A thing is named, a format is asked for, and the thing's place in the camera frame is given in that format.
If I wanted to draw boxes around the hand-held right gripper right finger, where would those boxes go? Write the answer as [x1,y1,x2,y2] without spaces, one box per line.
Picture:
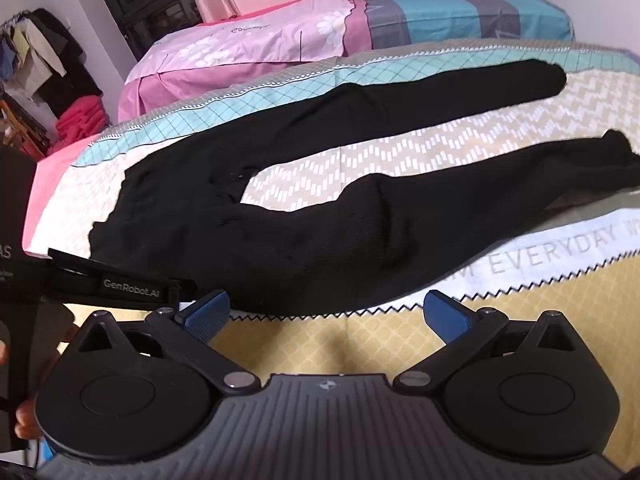
[394,289,576,395]

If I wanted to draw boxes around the dark window frame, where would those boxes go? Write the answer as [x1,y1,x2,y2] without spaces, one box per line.
[85,0,196,61]

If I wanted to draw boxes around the wooden shelf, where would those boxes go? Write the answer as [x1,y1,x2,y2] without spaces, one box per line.
[0,100,51,158]

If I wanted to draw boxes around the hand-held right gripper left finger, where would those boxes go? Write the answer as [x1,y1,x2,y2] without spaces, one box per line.
[75,289,262,395]

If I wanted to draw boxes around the person's left hand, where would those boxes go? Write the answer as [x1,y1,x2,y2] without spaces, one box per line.
[14,400,46,442]

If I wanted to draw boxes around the teal grey striped pillow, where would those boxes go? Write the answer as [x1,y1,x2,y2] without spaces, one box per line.
[350,0,576,53]

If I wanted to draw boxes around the stack of red clothes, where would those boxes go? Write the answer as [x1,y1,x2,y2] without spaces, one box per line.
[55,95,111,146]

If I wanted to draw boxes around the patterned bedsheet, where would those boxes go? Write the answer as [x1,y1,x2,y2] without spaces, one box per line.
[30,40,640,476]

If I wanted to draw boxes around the plain pink sheet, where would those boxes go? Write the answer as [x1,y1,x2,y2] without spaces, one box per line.
[22,132,103,256]

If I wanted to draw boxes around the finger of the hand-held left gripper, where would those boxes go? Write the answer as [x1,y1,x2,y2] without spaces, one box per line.
[47,248,197,312]

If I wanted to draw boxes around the pink floral pillow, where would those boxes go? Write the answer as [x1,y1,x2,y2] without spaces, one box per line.
[117,0,373,123]

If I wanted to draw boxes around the hanging clothes rack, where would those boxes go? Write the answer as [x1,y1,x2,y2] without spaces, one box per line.
[0,7,103,116]

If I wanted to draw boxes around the black pants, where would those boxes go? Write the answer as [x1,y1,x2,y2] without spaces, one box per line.
[89,59,640,313]

